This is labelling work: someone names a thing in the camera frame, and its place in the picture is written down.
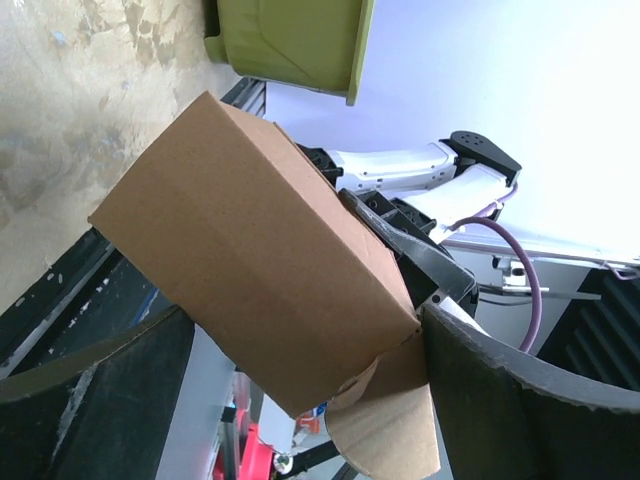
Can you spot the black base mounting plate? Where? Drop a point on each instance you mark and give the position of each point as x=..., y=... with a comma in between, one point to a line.
x=90, y=294

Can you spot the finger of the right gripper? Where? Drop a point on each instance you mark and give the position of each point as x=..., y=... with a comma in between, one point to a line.
x=427, y=268

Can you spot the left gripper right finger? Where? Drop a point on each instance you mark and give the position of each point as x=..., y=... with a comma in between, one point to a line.
x=505, y=414

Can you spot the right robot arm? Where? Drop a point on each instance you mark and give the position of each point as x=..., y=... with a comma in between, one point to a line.
x=412, y=199

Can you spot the brown cardboard box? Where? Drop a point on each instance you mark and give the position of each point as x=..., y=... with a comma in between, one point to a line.
x=227, y=217

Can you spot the aluminium frame rail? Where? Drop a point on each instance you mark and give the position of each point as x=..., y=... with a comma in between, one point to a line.
x=248, y=95

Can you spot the olive green plastic basket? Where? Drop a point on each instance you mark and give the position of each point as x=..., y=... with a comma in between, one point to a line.
x=318, y=45

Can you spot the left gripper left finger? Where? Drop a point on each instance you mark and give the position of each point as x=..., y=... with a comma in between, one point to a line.
x=103, y=412

